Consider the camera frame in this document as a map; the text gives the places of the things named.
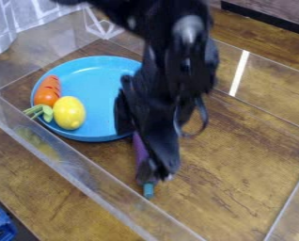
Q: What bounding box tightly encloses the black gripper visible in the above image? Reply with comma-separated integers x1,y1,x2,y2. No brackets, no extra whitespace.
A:
113,56,200,185

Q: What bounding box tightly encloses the purple toy eggplant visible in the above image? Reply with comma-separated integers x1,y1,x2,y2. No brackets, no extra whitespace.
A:
133,133,158,200

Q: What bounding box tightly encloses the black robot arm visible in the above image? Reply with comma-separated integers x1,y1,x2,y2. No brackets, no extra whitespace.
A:
50,0,219,183

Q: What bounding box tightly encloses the blue round tray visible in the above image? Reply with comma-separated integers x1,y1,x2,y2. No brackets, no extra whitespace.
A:
30,56,140,142

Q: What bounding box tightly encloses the yellow toy lemon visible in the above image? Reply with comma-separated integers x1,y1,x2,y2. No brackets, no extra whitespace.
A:
53,96,85,130

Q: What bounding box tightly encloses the orange toy carrot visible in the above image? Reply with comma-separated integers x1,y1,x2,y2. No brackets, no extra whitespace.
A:
24,75,61,122

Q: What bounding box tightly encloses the dark baseboard strip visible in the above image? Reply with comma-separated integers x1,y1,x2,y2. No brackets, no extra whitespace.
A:
221,0,299,34

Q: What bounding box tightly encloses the blue object at corner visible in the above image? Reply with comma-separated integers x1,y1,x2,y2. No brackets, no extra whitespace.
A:
0,208,17,241

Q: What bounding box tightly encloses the white curtain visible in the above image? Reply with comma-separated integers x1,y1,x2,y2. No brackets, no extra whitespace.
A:
0,0,89,54

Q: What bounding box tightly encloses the clear acrylic enclosure wall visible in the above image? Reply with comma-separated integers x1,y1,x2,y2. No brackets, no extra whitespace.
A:
0,5,299,241

